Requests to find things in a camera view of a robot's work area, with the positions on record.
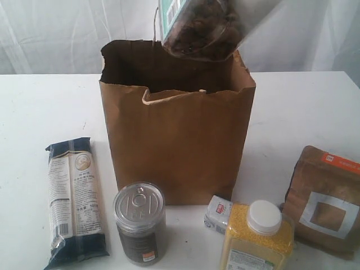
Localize clear jar with metal lid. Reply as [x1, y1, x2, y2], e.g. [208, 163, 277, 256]
[113, 182, 167, 267]

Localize dark blue noodle packet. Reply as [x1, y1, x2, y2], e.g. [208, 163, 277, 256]
[46, 137, 109, 269]

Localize clear jar with gold lid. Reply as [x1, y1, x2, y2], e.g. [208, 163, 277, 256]
[158, 0, 281, 62]

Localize small white blue milk carton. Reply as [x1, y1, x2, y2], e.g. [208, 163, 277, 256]
[204, 195, 233, 235]

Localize yellow millet bottle white cap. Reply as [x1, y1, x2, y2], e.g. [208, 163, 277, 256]
[219, 200, 294, 269]

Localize brown paper bag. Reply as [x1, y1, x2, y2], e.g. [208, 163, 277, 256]
[100, 40, 256, 205]

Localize brown kraft pouch with window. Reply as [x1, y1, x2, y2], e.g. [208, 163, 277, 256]
[283, 146, 359, 257]

